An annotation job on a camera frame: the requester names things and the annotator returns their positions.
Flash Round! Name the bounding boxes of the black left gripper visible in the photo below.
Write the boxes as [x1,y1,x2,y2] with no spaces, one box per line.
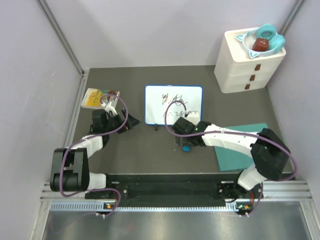
[104,108,141,134]

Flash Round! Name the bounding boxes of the blue heart-shaped eraser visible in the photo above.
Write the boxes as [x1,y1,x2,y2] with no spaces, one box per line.
[182,145,191,153]

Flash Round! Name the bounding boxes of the blue framed whiteboard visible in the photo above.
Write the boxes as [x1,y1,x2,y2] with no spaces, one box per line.
[144,85,204,126]

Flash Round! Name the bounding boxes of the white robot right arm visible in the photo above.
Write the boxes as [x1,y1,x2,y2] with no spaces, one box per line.
[171,117,290,198]

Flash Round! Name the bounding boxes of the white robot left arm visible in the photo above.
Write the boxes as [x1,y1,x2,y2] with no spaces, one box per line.
[49,109,141,199]

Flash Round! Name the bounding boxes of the yellow picture book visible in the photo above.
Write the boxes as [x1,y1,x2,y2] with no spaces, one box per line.
[81,88,120,110]

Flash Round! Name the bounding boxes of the teal foam pad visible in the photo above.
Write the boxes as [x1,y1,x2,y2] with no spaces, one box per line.
[214,123,268,172]

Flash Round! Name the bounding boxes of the white three-drawer cabinet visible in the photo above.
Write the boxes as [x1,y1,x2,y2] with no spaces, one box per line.
[214,27,286,94]

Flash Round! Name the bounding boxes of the brown cube toy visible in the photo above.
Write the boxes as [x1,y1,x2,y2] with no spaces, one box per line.
[252,37,269,52]

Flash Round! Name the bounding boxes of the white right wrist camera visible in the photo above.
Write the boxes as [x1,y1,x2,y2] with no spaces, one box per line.
[183,111,201,125]

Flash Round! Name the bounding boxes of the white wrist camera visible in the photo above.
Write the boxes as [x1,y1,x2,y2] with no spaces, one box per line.
[101,96,118,117]
[183,111,201,125]

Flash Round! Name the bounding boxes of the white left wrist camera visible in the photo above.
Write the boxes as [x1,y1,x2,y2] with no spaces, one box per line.
[101,96,118,117]

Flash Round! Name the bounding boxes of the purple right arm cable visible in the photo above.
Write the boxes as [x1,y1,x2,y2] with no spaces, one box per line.
[164,101,298,218]

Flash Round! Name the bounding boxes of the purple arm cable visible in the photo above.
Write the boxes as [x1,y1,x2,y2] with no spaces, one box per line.
[58,94,129,218]
[164,101,298,218]

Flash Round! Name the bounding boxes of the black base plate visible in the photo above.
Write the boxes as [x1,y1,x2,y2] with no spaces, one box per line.
[84,173,251,207]

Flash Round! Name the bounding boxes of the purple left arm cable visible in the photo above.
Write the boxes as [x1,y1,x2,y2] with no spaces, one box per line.
[58,94,129,218]

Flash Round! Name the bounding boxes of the aluminium front rail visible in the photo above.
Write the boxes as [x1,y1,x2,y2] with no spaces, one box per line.
[40,181,312,215]

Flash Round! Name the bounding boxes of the aluminium corner post left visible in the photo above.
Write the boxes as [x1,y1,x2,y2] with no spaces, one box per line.
[35,0,85,76]

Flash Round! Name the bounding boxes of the aluminium corner post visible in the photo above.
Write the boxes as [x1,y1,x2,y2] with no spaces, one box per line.
[278,0,306,36]
[35,0,85,76]

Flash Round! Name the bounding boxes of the aluminium corner post right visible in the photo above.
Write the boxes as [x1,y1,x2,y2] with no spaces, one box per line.
[278,0,306,36]

